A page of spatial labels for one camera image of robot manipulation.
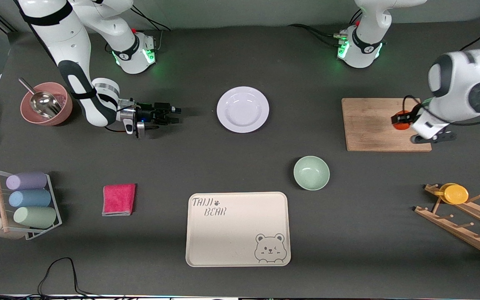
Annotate orange mandarin fruit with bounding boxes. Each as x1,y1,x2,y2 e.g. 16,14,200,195
392,110,412,130

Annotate white round plate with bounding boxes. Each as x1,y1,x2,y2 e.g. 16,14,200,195
217,86,270,134

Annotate bamboo cutting board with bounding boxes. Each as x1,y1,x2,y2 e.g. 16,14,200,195
342,98,432,152

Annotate yellow mug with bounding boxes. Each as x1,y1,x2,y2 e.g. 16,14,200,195
439,183,469,205

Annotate pink bowl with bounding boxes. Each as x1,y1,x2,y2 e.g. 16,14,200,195
20,82,73,126

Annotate pink folded cloth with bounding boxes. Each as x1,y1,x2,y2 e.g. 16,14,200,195
102,184,136,216

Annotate metal scoop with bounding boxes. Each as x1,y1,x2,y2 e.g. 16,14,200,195
18,78,62,118

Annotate pale green bowl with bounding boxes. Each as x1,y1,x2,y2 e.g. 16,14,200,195
293,156,330,191

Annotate wooden peg mug rack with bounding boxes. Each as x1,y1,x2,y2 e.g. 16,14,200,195
414,183,480,263

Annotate purple cup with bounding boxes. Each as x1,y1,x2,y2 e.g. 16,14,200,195
6,172,48,191

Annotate cream bear print tray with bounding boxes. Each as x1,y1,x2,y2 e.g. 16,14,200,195
185,192,291,267

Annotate blue cup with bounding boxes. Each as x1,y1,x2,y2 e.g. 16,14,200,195
9,190,52,208

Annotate green cup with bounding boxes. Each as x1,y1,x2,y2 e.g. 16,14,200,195
13,206,57,229

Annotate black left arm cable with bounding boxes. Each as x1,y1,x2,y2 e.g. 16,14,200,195
402,12,480,126

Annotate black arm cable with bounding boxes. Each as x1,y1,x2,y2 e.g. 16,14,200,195
106,124,161,134
402,12,480,126

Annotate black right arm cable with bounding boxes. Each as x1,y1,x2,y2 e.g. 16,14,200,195
106,124,161,134

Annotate black right base cables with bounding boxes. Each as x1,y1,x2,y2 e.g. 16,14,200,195
130,4,170,32

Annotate black looped cable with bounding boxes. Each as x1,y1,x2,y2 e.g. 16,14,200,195
37,257,99,297

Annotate white wire cup rack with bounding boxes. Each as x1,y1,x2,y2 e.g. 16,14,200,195
0,167,63,241

